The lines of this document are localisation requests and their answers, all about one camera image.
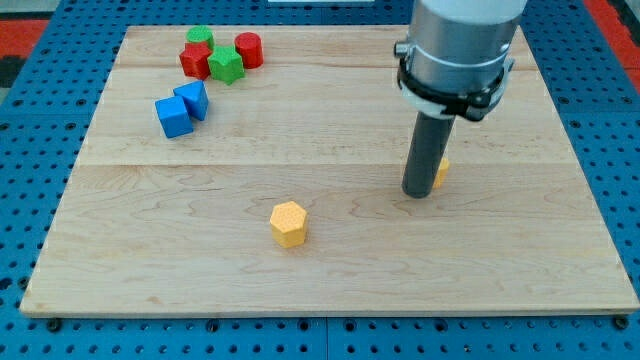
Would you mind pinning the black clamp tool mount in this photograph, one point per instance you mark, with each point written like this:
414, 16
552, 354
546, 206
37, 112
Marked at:
442, 89

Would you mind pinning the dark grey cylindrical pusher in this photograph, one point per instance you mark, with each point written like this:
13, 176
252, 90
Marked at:
429, 141

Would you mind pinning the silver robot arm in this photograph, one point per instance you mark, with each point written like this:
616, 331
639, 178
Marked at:
464, 31

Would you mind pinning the yellow heart block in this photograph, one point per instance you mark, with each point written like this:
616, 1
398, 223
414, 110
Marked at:
441, 173

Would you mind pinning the blue triangle block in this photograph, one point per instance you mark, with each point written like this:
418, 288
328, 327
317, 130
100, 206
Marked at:
195, 98

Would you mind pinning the yellow hexagon block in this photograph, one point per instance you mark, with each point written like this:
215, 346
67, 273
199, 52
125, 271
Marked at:
289, 224

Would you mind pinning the red cylinder block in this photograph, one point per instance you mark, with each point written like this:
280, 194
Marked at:
249, 46

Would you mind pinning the green star block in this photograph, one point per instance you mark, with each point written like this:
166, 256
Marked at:
226, 64

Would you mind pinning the red star block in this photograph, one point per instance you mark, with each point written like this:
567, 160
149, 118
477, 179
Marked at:
194, 60

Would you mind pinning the green cylinder block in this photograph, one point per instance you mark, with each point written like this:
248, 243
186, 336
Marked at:
201, 34

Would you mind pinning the blue cube block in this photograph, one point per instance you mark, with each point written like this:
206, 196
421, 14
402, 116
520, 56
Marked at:
173, 116

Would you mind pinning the wooden board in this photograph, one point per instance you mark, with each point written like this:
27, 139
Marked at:
152, 227

